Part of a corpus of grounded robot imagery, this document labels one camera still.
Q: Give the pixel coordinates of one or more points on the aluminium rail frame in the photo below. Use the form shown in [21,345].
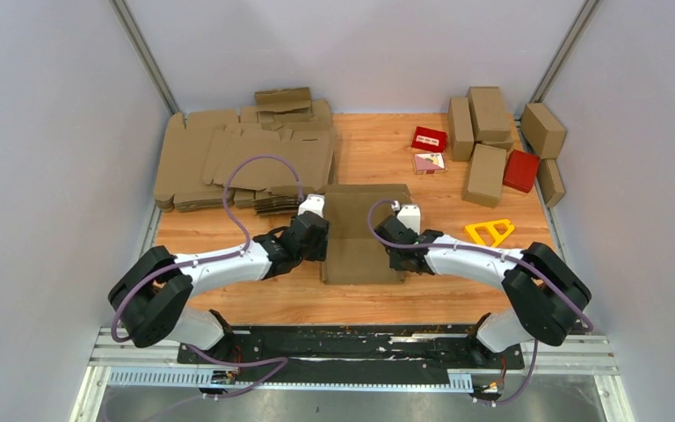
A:
[115,360]

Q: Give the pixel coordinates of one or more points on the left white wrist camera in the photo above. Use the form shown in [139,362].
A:
[314,203]

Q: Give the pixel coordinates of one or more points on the folded cardboard box front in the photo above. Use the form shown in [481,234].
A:
[484,181]

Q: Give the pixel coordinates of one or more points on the cardboard box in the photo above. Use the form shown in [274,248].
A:
[489,116]
[543,131]
[461,137]
[484,181]
[354,256]
[550,182]

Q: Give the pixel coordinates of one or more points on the flat cardboard stack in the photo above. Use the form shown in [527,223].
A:
[282,145]

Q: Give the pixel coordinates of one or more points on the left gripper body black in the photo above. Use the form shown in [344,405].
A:
[319,251]

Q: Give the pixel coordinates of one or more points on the pink puzzle box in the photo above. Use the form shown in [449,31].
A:
[428,163]

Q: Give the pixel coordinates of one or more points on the small red box with window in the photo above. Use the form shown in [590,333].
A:
[428,139]

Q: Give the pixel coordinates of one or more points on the yellow triangular plastic frame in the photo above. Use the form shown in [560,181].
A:
[490,233]

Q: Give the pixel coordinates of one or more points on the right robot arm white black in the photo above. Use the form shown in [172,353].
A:
[546,296]

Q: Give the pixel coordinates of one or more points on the folded cardboard box top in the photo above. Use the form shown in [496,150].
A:
[489,116]

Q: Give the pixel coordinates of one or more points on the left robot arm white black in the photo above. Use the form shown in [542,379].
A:
[152,297]

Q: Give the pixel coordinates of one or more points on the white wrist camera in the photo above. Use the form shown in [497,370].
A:
[314,203]
[410,216]

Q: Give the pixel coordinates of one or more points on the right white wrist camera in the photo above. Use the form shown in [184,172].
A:
[410,216]

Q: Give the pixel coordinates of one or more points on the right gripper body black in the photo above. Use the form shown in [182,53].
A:
[394,261]

